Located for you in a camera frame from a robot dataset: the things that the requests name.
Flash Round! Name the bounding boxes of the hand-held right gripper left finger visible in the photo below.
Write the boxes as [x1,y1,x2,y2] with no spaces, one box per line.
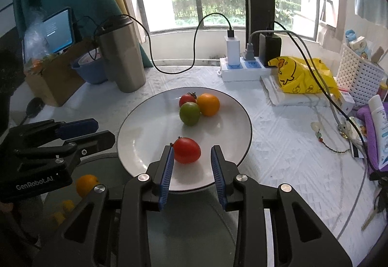
[32,144,176,267]

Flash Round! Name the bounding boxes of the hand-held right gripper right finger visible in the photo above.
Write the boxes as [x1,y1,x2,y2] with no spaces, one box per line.
[210,144,354,267]

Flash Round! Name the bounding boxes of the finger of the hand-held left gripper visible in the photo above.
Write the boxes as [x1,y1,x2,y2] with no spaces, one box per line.
[9,118,99,147]
[14,130,116,173]

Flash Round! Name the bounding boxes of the large red tomato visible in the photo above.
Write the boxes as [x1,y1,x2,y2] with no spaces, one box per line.
[172,137,202,165]

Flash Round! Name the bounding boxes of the white plate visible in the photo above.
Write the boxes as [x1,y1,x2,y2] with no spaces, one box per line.
[117,86,253,192]

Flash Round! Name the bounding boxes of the orange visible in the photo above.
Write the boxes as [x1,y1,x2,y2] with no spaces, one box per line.
[76,174,100,198]
[197,93,220,117]

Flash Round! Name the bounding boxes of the cardboard box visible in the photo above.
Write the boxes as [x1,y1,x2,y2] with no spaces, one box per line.
[24,38,100,108]

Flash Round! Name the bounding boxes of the black round object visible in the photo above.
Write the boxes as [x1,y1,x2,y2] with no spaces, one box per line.
[26,97,43,118]

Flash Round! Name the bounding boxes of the grey round mat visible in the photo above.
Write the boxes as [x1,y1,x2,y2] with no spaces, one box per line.
[39,152,243,267]

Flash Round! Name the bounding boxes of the blue plastic basin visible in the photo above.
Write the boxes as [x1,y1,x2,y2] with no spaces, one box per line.
[71,50,109,85]

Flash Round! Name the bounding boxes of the green tomato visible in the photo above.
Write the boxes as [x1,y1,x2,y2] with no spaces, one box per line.
[179,102,201,126]

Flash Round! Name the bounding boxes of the white bowl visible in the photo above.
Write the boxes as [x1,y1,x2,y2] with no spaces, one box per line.
[78,52,101,66]

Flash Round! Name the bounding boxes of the small red tomato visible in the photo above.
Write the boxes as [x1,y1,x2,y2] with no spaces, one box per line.
[179,92,198,108]

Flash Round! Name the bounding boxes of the steel tumbler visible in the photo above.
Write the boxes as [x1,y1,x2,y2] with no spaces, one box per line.
[95,16,147,93]

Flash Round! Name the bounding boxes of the clear plastic bag with oranges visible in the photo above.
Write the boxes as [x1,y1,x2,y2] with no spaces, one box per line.
[24,11,59,75]

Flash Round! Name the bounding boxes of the tablet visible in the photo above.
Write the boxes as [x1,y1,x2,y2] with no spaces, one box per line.
[41,7,76,54]

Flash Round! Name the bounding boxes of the white power strip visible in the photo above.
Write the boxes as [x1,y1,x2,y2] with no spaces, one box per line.
[217,56,272,82]

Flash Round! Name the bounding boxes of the folded white cloth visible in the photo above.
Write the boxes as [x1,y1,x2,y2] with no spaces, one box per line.
[261,76,331,107]

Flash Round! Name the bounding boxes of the grey plug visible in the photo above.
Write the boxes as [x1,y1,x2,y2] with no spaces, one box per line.
[242,43,258,62]

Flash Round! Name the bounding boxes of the white charger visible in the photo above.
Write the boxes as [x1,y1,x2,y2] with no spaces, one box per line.
[224,29,242,66]

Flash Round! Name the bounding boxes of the yellow cloth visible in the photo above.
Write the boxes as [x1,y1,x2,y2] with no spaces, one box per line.
[268,56,340,95]

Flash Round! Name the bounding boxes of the black charger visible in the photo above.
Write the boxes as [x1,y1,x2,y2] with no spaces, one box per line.
[259,34,282,67]

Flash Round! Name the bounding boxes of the small white box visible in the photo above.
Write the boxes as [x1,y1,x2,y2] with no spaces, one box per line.
[330,88,356,114]

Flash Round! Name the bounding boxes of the purple cloth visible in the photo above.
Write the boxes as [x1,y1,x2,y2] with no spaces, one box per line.
[356,105,388,178]

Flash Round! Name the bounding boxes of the white tube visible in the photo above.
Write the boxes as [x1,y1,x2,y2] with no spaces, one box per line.
[368,94,388,171]

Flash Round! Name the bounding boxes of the white perforated basket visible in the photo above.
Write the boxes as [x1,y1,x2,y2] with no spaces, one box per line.
[336,44,388,106]

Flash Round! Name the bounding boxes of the wipes pack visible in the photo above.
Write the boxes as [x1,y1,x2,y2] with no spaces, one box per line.
[345,30,373,60]

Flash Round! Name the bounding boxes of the beaded cord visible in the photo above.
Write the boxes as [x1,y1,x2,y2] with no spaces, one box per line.
[311,122,352,154]

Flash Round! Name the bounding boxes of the black cable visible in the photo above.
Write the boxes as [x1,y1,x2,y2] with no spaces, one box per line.
[268,21,388,183]
[94,13,235,74]

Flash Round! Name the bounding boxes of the grey cable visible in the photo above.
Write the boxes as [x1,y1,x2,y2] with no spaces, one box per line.
[249,30,349,134]

